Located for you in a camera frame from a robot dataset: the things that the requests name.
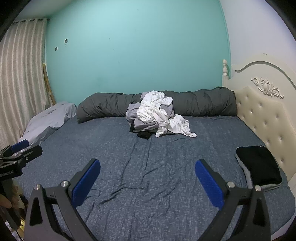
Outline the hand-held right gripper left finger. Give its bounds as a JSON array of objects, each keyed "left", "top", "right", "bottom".
[{"left": 24, "top": 158, "right": 101, "bottom": 241}]

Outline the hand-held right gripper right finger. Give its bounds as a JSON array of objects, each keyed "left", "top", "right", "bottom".
[{"left": 195, "top": 159, "right": 271, "bottom": 241}]

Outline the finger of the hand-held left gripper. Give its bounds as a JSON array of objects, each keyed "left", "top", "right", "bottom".
[
  {"left": 14, "top": 146, "right": 43, "bottom": 167},
  {"left": 10, "top": 139, "right": 30, "bottom": 153}
]

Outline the white printed t-shirt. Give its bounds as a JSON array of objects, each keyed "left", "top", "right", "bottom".
[{"left": 136, "top": 90, "right": 174, "bottom": 124}]

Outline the person's left hand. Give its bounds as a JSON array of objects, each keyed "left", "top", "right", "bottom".
[{"left": 0, "top": 179, "right": 26, "bottom": 210}]

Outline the light grey pillow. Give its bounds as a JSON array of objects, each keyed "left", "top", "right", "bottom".
[{"left": 17, "top": 102, "right": 77, "bottom": 149}]

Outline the folded grey garment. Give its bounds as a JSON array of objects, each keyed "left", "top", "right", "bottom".
[{"left": 235, "top": 154, "right": 288, "bottom": 192}]

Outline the folded black garment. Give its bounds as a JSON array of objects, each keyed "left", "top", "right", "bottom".
[{"left": 236, "top": 146, "right": 282, "bottom": 186}]

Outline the bed with blue sheet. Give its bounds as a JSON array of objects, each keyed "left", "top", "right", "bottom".
[{"left": 14, "top": 115, "right": 296, "bottom": 241}]

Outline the crumpled white garment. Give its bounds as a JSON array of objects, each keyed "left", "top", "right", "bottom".
[{"left": 155, "top": 114, "right": 197, "bottom": 138}]

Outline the beige striped curtain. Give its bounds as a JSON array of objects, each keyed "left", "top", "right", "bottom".
[{"left": 0, "top": 19, "right": 56, "bottom": 149}]

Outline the crumpled black garment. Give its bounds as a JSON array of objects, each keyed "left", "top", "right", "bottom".
[{"left": 129, "top": 123, "right": 153, "bottom": 140}]

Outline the dark grey rolled duvet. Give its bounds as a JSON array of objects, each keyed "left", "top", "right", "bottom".
[{"left": 76, "top": 86, "right": 238, "bottom": 124}]

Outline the light grey garment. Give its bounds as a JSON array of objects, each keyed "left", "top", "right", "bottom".
[{"left": 126, "top": 91, "right": 176, "bottom": 134}]

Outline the cream tufted headboard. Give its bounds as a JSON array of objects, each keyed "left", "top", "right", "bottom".
[{"left": 221, "top": 54, "right": 296, "bottom": 186}]

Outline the wooden frame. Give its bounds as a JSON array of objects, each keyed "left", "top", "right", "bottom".
[{"left": 42, "top": 63, "right": 56, "bottom": 106}]

